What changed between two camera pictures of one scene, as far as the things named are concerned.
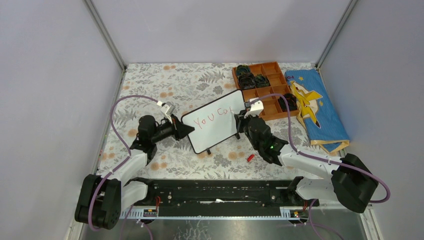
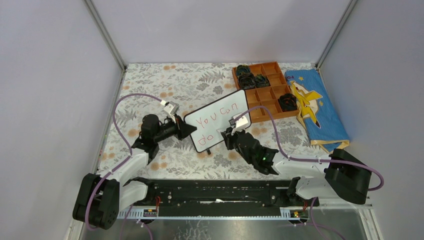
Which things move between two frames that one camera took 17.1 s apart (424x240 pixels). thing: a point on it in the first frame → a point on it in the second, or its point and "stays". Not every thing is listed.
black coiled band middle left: [246, 81] stays
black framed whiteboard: [214, 122] stays
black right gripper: [240, 120] → [229, 137]
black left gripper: [180, 130] stays
